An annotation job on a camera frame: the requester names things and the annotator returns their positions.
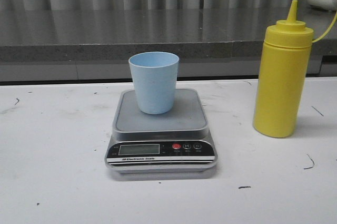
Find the light blue plastic cup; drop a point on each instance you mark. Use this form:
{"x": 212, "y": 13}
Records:
{"x": 154, "y": 76}

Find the yellow squeeze bottle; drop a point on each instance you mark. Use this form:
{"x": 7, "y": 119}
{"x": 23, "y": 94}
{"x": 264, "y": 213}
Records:
{"x": 284, "y": 62}

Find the silver electronic kitchen scale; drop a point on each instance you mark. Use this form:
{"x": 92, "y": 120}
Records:
{"x": 173, "y": 145}

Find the grey stone counter ledge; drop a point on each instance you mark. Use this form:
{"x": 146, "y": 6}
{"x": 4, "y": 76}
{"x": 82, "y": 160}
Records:
{"x": 113, "y": 35}

